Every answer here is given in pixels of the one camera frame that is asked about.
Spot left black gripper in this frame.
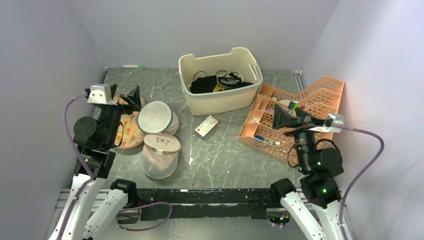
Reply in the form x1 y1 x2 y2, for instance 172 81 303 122
99 84 142 146

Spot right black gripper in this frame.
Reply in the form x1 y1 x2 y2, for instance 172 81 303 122
272 103 325 171

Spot beige trim mesh laundry bag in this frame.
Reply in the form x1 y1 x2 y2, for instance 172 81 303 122
141 132 181 180

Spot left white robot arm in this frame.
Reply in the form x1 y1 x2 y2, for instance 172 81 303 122
49 84 142 240

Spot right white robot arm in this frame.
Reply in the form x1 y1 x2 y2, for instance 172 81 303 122
269 105 353 240

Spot grey trim mesh laundry bag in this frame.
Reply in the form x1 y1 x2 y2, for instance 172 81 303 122
136 100 180 135

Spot coloured markers set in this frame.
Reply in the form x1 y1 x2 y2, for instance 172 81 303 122
287 101 306 116

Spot orange plastic file organizer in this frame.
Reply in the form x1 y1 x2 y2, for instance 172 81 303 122
238 76 345 166

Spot green white marker pen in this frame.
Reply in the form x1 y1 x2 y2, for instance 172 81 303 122
122 64 145 68

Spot cream plastic basket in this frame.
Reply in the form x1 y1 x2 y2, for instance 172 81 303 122
178 47 263 116

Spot black garments in basket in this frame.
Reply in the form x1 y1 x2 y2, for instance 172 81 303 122
189 70 254 94

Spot small white red box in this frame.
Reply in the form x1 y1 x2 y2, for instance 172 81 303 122
194 115 219 139

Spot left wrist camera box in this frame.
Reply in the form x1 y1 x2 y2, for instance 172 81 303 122
87 84 113 105

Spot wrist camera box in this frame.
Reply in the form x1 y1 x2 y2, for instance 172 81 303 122
87 84 113 105
323 113 345 133

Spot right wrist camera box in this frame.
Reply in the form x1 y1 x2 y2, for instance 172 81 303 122
323 113 345 133

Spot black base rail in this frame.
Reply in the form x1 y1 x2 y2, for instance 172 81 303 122
124 188 288 221

